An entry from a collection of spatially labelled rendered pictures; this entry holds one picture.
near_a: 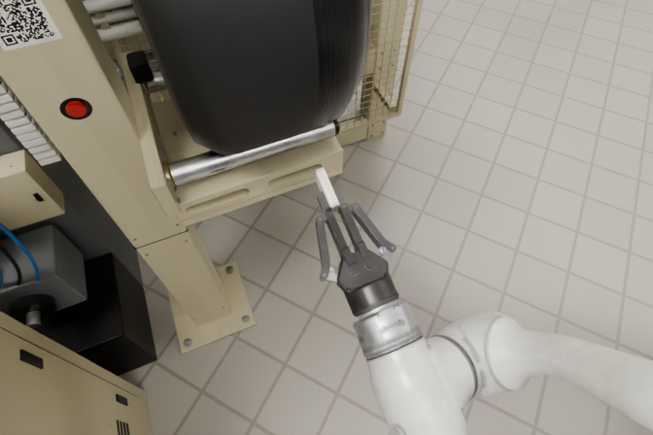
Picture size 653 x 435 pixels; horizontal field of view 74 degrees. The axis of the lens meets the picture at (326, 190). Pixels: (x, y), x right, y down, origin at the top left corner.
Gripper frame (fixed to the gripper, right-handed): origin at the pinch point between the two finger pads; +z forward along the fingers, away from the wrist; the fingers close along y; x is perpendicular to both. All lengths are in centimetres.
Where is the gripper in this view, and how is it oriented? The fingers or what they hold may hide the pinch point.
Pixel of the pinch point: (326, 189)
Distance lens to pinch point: 70.7
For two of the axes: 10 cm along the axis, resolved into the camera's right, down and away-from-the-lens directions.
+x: -0.9, 3.6, 9.3
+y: -9.2, 3.2, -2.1
